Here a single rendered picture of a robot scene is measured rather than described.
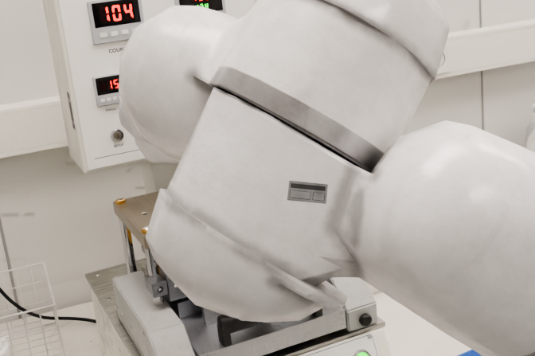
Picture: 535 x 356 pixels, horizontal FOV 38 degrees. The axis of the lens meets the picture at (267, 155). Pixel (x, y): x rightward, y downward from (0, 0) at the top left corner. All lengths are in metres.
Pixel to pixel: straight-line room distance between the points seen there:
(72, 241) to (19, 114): 0.31
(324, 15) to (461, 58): 1.54
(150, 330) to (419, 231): 0.74
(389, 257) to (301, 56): 0.11
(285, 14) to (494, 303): 0.18
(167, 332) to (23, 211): 0.72
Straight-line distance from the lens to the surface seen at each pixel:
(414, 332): 1.49
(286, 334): 1.08
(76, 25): 1.21
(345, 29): 0.39
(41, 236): 1.73
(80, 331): 1.65
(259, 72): 0.40
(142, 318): 1.09
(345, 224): 0.38
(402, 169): 0.37
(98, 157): 1.25
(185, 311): 1.13
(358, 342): 1.14
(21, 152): 1.62
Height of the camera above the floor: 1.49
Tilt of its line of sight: 16 degrees down
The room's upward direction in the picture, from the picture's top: 6 degrees counter-clockwise
